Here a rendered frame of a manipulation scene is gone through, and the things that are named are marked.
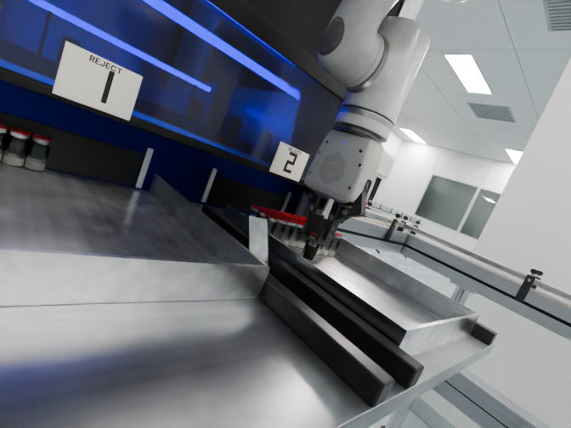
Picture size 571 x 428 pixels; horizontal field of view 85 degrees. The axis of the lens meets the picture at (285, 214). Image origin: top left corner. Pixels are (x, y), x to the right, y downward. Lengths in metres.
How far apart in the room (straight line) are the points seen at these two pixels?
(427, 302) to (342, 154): 0.29
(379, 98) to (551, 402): 1.73
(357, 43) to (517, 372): 1.78
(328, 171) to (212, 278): 0.27
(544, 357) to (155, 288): 1.85
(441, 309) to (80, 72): 0.60
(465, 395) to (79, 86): 1.41
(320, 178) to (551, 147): 1.66
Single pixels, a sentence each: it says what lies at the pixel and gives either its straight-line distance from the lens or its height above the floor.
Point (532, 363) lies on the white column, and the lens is 1.98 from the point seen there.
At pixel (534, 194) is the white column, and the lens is 1.99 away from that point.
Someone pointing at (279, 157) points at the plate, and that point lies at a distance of 0.61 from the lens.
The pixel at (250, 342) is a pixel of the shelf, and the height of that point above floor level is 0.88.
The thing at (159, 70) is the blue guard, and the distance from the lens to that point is 0.49.
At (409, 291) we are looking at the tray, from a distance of 0.60.
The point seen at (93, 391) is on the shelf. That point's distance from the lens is 0.20.
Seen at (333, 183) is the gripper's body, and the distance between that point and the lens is 0.47.
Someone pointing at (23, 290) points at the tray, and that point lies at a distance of 0.24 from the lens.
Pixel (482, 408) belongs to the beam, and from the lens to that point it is 1.44.
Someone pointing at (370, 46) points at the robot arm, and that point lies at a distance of 0.45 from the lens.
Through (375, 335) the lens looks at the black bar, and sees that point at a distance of 0.32.
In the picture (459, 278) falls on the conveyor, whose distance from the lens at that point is 1.37.
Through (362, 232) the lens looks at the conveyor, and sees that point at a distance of 1.13.
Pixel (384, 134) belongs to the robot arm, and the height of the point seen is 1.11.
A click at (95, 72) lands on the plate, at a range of 0.47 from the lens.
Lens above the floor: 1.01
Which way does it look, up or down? 8 degrees down
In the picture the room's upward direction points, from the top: 22 degrees clockwise
